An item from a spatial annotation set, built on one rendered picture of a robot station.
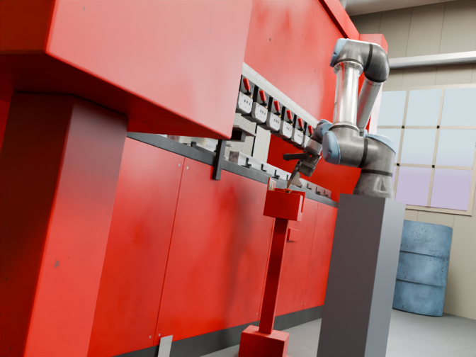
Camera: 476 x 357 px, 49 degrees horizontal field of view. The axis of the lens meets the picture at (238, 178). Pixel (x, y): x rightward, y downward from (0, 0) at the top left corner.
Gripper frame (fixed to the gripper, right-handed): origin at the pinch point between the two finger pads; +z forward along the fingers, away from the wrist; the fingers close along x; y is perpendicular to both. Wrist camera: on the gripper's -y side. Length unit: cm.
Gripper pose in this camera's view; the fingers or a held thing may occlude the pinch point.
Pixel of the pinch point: (287, 185)
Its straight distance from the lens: 246.0
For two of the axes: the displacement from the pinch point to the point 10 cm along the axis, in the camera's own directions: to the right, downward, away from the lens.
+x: 2.1, 1.0, 9.7
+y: 8.5, 4.7, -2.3
